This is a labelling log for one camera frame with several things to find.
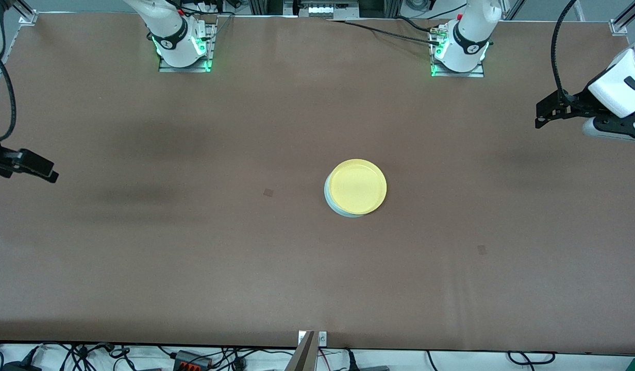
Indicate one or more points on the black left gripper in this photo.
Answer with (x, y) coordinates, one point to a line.
(577, 102)

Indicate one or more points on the yellow round plate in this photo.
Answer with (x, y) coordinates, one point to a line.
(357, 186)

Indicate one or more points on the pale green round plate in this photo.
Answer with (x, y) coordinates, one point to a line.
(329, 201)

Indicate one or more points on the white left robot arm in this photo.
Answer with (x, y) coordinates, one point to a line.
(467, 41)

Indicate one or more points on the black floor device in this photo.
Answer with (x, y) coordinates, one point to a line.
(18, 367)

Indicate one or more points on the white terminal block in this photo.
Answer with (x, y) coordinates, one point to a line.
(328, 11)

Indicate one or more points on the black orange power strip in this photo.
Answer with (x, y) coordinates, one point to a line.
(193, 360)

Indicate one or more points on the brown table cover cloth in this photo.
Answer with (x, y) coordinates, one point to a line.
(317, 283)

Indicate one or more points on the black power plug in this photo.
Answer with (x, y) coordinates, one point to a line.
(351, 360)

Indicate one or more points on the slanted aluminium bar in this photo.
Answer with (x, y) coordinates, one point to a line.
(303, 355)

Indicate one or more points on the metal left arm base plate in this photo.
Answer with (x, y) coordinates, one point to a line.
(472, 73)

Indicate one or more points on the aluminium corner bracket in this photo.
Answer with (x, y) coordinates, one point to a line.
(619, 27)
(29, 18)

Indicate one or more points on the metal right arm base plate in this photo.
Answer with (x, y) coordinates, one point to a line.
(168, 68)

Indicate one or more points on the small white bracket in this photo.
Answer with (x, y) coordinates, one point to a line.
(322, 338)

